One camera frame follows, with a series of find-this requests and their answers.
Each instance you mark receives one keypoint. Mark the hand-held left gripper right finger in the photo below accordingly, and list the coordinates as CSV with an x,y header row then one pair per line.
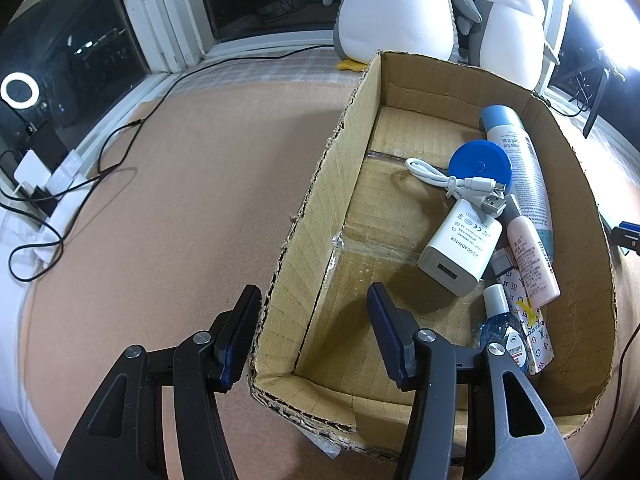
x,y
387,330

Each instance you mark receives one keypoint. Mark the white power strip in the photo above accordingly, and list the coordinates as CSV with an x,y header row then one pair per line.
x,y
65,172

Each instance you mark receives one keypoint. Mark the checked grey cloth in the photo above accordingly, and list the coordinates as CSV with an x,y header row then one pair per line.
x,y
280,67

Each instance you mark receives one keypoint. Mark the blue round tape roll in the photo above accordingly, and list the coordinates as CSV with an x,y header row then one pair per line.
x,y
475,160

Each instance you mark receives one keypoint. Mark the white bottle with blue cap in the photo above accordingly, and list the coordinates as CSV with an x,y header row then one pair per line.
x,y
520,170

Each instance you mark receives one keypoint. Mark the small pink spray bottle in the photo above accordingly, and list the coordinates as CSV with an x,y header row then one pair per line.
x,y
532,265

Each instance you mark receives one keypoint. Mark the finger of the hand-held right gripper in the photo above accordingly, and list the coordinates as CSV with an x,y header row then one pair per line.
x,y
627,237

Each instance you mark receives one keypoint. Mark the cardboard box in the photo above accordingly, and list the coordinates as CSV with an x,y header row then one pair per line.
x,y
360,220

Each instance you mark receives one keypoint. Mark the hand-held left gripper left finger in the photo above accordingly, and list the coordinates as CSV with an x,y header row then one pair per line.
x,y
240,330

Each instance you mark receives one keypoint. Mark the large penguin plush toy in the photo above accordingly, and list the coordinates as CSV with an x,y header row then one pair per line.
x,y
395,15

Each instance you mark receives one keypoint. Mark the small penguin plush toy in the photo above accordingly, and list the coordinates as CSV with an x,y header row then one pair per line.
x,y
510,35

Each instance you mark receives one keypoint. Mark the small clear blue bottle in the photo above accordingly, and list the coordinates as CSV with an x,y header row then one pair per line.
x,y
500,332

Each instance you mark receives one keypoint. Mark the white charger adapter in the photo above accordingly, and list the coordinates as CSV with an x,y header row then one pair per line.
x,y
460,245

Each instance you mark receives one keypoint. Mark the tan felt blanket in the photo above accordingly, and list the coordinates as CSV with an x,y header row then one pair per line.
x,y
175,210

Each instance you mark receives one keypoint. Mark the white window frame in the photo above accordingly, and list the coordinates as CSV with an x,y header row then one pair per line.
x,y
160,25

